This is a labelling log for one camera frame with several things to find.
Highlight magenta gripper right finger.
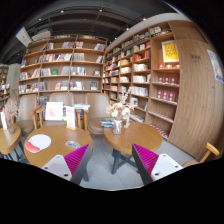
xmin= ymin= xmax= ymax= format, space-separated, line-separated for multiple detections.
xmin=131 ymin=142 xmax=184 ymax=186

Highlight beige armchair right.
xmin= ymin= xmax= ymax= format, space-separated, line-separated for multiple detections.
xmin=84 ymin=93 xmax=110 ymax=135

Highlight colourful wall poster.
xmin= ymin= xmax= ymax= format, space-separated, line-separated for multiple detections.
xmin=207 ymin=50 xmax=224 ymax=84

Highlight white pink picture board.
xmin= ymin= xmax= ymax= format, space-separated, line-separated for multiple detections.
xmin=45 ymin=102 xmax=63 ymax=120

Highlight beige armchair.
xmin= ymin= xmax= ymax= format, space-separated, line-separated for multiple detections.
xmin=16 ymin=94 xmax=39 ymax=135
xmin=84 ymin=93 xmax=110 ymax=135
xmin=43 ymin=91 xmax=82 ymax=128

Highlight wooden bookshelf back wall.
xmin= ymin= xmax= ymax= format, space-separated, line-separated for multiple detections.
xmin=18 ymin=35 xmax=107 ymax=103

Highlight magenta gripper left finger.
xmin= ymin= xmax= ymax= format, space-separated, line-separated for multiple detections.
xmin=41 ymin=143 xmax=92 ymax=186

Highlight small wooden table far left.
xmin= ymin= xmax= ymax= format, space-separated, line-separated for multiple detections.
xmin=0 ymin=124 xmax=23 ymax=159

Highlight beige armchair middle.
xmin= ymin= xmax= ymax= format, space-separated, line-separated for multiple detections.
xmin=43 ymin=91 xmax=82 ymax=128

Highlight round wooden table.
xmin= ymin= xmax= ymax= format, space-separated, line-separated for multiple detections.
xmin=24 ymin=125 xmax=93 ymax=168
xmin=104 ymin=121 xmax=163 ymax=174

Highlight wooden bookshelf wall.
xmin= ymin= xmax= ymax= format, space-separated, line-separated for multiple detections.
xmin=18 ymin=35 xmax=107 ymax=103
xmin=102 ymin=22 xmax=180 ymax=139

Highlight wooden chair armrest right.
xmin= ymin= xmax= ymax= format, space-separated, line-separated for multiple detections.
xmin=181 ymin=142 xmax=221 ymax=168

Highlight white mouse pad red rest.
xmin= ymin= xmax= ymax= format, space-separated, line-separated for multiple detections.
xmin=25 ymin=134 xmax=51 ymax=153

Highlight yellow poster book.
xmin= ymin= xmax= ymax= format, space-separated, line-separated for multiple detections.
xmin=162 ymin=40 xmax=179 ymax=62

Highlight glass vase dried flowers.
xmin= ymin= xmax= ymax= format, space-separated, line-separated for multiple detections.
xmin=106 ymin=88 xmax=134 ymax=134

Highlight round wooden table right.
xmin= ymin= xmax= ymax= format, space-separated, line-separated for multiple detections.
xmin=104 ymin=121 xmax=163 ymax=174

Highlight round wooden table left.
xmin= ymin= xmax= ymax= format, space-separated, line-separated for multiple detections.
xmin=24 ymin=125 xmax=93 ymax=168

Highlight white ceiling air conditioner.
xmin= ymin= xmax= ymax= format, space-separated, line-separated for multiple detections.
xmin=16 ymin=27 xmax=32 ymax=46

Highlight wooden bookshelf right wall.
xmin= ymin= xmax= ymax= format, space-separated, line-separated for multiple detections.
xmin=102 ymin=22 xmax=180 ymax=139

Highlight beige armchair left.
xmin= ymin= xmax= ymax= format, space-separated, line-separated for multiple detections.
xmin=16 ymin=94 xmax=39 ymax=135

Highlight vase dried flowers far left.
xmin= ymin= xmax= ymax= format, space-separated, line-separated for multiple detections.
xmin=3 ymin=97 xmax=19 ymax=134

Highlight white sign wooden stand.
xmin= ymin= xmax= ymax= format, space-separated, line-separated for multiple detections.
xmin=66 ymin=106 xmax=76 ymax=130

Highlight stack of books on chair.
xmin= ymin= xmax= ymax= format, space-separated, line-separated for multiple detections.
xmin=100 ymin=117 xmax=114 ymax=127

